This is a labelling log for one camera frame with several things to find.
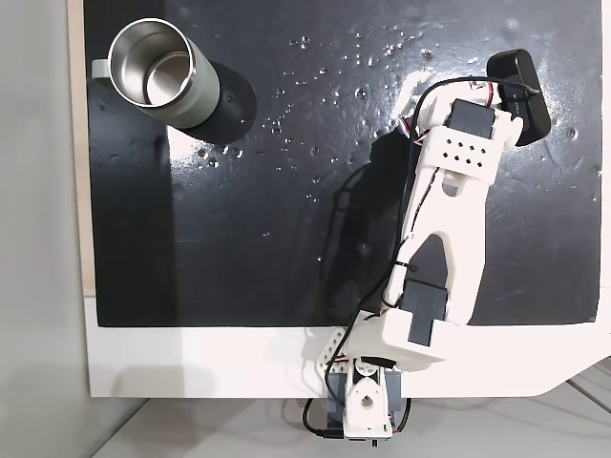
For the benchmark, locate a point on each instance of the black glossy mat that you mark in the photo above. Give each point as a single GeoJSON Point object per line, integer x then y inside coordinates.
{"type": "Point", "coordinates": [286, 238]}

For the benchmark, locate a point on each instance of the black oval camera box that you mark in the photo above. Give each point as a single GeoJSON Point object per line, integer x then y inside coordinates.
{"type": "Point", "coordinates": [520, 86]}

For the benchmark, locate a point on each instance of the sage green steel cup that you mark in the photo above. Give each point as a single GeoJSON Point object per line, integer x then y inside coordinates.
{"type": "Point", "coordinates": [200, 95]}

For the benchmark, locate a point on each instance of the light wooden board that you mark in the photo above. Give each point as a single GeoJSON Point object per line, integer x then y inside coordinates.
{"type": "Point", "coordinates": [76, 143]}

